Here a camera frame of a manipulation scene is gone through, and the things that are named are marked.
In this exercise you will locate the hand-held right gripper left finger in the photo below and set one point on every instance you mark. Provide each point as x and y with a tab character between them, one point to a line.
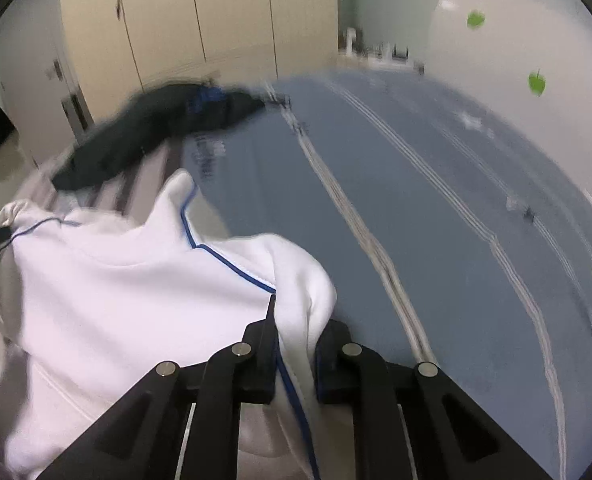
268	360

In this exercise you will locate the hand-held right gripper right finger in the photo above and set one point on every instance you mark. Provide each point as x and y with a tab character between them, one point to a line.
322	365

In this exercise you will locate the white jacket with blue piping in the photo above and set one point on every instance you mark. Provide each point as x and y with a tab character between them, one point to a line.
126	285

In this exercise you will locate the white door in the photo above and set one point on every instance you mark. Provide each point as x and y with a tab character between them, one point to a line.
31	100

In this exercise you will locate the blue striped bedsheet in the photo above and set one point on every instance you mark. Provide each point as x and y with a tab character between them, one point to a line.
426	235

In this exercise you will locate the dark navy garment pile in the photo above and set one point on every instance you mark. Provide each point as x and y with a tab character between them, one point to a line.
126	135

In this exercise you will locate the cream wardrobe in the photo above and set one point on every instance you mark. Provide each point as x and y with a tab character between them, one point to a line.
201	10

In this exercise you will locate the bedside clutter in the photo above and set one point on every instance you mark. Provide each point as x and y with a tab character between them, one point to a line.
376	52

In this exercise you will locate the green leaf wall sticker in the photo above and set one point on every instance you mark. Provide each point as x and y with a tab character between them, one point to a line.
536	82
475	19

